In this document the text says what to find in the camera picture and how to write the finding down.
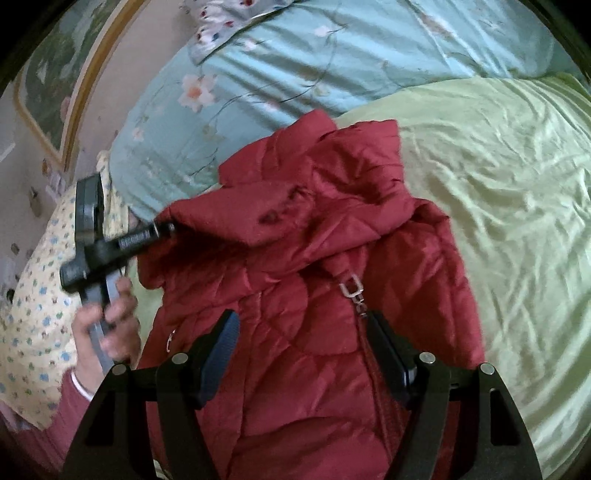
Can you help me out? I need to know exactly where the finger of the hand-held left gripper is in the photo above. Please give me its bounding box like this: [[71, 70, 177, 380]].
[[117, 220, 177, 254]]

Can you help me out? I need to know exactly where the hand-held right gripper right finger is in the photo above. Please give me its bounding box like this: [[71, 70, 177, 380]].
[[367, 310, 543, 480]]

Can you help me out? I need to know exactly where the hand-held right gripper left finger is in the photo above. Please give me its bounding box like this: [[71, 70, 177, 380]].
[[62, 308, 242, 480]]

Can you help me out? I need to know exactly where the red quilted jacket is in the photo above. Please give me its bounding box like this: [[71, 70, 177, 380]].
[[131, 109, 488, 480]]

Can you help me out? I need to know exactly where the person's left forearm red sleeve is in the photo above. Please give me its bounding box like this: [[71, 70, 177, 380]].
[[21, 368, 109, 474]]

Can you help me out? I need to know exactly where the person's left hand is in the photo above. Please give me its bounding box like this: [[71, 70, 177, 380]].
[[71, 276, 142, 371]]

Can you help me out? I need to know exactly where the yellow dotted pillow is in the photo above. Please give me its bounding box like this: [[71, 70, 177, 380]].
[[0, 151, 136, 431]]

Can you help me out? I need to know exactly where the light green bed sheet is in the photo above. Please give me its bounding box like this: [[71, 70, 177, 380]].
[[124, 76, 591, 480]]

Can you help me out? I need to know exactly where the grey floral pillow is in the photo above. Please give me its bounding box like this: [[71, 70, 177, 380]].
[[180, 0, 298, 62]]

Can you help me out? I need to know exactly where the blue floral quilt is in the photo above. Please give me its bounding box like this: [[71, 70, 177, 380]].
[[108, 0, 583, 223]]

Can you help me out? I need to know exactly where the gold framed wall picture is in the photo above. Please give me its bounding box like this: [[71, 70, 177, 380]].
[[13, 0, 151, 168]]

